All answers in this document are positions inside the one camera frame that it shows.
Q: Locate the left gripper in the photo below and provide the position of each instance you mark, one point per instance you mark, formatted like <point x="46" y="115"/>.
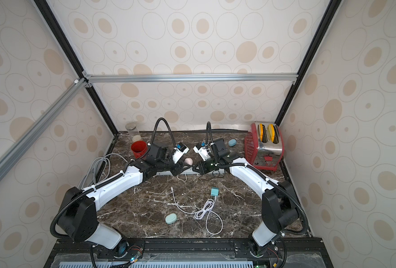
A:
<point x="179" y="168"/>

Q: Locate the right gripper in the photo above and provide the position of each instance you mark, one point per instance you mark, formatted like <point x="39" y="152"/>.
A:
<point x="203" y="164"/>

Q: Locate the pink earbud case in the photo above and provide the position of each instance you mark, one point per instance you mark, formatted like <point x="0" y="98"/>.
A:
<point x="188" y="161"/>

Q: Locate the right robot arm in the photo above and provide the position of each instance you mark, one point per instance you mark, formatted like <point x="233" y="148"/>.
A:
<point x="281" y="210"/>

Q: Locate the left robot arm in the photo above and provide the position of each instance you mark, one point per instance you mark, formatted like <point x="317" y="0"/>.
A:
<point x="77" y="217"/>

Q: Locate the blue earbud case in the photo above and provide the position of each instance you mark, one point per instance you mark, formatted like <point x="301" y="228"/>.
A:
<point x="232" y="142"/>

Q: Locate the red silver toaster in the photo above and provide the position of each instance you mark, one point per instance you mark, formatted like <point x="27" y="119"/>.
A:
<point x="264" y="146"/>

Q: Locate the red metal cup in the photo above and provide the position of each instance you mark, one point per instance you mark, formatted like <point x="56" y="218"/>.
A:
<point x="139" y="148"/>

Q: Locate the green earbud case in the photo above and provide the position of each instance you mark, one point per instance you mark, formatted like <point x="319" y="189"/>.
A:
<point x="171" y="218"/>

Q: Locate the clear glass jar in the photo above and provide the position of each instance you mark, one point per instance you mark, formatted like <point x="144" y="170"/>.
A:
<point x="133" y="131"/>

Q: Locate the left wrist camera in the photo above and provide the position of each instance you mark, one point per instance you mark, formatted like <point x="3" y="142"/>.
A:
<point x="179" y="150"/>

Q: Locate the horizontal aluminium rail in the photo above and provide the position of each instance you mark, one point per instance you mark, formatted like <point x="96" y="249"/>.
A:
<point x="166" y="78"/>

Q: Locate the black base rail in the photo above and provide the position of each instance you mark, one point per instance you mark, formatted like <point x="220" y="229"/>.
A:
<point x="193" y="253"/>

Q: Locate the diagonal aluminium rail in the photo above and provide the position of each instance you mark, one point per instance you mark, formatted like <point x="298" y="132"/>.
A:
<point x="15" y="153"/>

